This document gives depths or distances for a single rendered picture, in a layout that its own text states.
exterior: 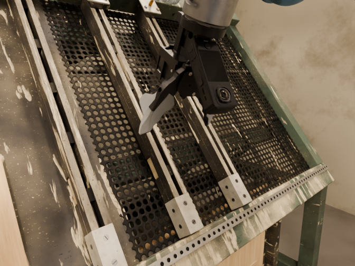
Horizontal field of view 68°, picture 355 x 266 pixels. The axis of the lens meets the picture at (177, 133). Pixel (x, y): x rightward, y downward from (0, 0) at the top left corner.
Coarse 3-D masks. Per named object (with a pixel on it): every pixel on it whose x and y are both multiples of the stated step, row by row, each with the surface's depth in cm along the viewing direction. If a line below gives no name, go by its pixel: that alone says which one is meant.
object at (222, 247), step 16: (320, 176) 149; (272, 192) 119; (304, 192) 133; (240, 208) 104; (272, 208) 114; (288, 208) 120; (208, 224) 98; (240, 224) 100; (256, 224) 104; (272, 224) 109; (224, 240) 92; (240, 240) 96; (160, 256) 77; (192, 256) 83; (208, 256) 86; (224, 256) 89
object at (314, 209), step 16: (320, 192) 154; (304, 208) 162; (320, 208) 156; (304, 224) 164; (320, 224) 161; (272, 240) 166; (304, 240) 165; (320, 240) 166; (272, 256) 167; (304, 256) 167
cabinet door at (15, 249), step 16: (0, 160) 71; (0, 176) 69; (0, 192) 67; (0, 208) 65; (0, 224) 64; (16, 224) 65; (0, 240) 62; (16, 240) 64; (0, 256) 61; (16, 256) 62
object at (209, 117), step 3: (198, 99) 49; (201, 102) 48; (204, 111) 50; (204, 114) 51; (207, 114) 50; (204, 117) 52; (207, 117) 51; (210, 117) 51; (204, 120) 53; (207, 120) 52; (210, 120) 52; (204, 123) 54; (207, 123) 52
